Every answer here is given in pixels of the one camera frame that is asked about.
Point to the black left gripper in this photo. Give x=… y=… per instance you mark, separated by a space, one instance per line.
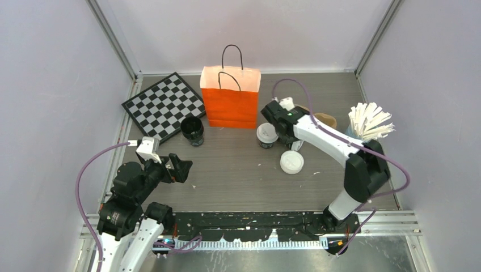
x=180 y=167

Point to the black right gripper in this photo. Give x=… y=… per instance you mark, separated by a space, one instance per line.
x=289 y=139

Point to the white plastic cup lid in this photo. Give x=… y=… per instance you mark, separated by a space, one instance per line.
x=266 y=133

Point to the dark translucent coffee cup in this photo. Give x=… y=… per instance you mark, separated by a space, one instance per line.
x=266 y=145

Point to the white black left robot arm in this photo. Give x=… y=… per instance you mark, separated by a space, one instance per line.
x=126 y=231

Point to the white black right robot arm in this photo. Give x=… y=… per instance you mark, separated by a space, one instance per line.
x=364 y=163

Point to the black cup stack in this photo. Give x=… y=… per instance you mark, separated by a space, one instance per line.
x=193 y=130

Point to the cardboard cup carrier tray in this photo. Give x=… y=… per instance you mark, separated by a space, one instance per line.
x=326 y=119

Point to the white lid stack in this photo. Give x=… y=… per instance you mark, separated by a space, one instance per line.
x=291 y=162

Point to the orange paper bag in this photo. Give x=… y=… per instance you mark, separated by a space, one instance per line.
x=230 y=94

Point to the black white chessboard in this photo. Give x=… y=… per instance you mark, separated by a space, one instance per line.
x=159 y=110

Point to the blue cup holder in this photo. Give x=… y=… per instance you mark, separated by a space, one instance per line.
x=350 y=132

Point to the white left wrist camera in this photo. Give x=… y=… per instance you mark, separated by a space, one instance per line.
x=146 y=149

